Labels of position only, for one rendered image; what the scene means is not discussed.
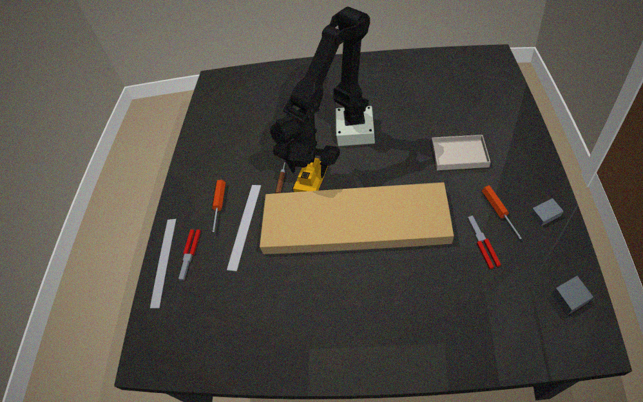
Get tan panel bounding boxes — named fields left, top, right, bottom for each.
left=260, top=183, right=454, bottom=254

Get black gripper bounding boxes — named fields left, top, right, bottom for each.
left=273, top=129, right=340, bottom=178

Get light grey flat strip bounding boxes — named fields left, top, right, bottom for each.
left=150, top=219, right=177, bottom=309
left=227, top=185, right=262, bottom=271

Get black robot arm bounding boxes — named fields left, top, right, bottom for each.
left=270, top=7, right=370, bottom=168

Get orange-handled awl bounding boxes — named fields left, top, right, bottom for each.
left=482, top=185, right=522, bottom=239
left=212, top=180, right=226, bottom=232

